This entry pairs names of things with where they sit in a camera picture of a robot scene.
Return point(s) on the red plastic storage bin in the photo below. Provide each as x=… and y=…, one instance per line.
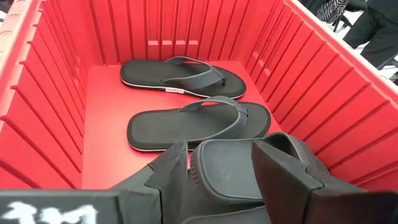
x=109, y=124

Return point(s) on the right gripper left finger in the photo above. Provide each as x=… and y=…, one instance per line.
x=161, y=193

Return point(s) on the black white striped cloth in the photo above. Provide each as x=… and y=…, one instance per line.
x=332, y=9

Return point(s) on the person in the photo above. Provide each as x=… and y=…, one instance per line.
x=376, y=34

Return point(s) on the black flip-flop white stripe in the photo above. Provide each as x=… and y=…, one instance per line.
x=174, y=127
x=149, y=73

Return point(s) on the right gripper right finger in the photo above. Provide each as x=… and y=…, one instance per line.
x=280, y=180

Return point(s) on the office chair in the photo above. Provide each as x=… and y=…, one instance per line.
x=340, y=22

